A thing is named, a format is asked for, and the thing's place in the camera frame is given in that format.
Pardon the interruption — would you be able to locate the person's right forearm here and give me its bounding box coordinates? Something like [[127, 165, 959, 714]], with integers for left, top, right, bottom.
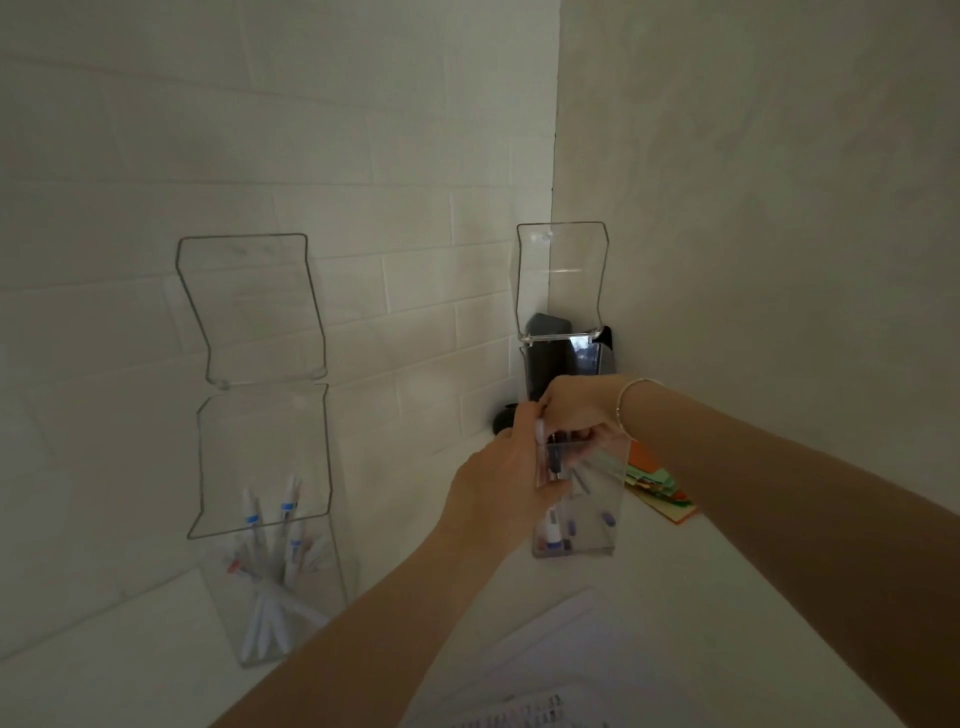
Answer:
[[620, 380, 960, 728]]

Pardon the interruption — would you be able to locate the white paper sheet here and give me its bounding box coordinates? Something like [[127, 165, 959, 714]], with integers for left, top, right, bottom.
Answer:
[[401, 588, 751, 728]]

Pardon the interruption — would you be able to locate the clear acrylic box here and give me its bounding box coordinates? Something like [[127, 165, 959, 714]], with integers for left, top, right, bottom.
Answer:
[[513, 221, 633, 560], [174, 232, 350, 667]]

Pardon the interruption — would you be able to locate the white pen light blue band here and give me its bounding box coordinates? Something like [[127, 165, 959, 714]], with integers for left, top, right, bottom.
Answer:
[[278, 476, 303, 579]]

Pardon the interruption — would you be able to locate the thin wrist bracelet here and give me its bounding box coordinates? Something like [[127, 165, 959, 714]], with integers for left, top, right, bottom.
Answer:
[[613, 376, 665, 442]]

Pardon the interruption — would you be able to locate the black bag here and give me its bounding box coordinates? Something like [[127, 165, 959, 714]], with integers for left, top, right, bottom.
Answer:
[[491, 313, 616, 436]]

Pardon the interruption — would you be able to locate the person's left hand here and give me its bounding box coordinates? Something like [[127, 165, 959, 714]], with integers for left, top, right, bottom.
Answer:
[[434, 402, 575, 560]]

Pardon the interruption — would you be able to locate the person's left forearm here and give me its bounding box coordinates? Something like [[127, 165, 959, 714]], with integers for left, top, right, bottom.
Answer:
[[209, 524, 496, 728]]

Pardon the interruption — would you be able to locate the person's right hand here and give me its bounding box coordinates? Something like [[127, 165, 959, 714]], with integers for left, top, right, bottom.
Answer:
[[538, 374, 628, 451]]

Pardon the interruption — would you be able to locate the stack of coloured sticky notes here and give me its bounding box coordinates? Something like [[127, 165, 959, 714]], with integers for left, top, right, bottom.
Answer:
[[622, 442, 699, 526]]

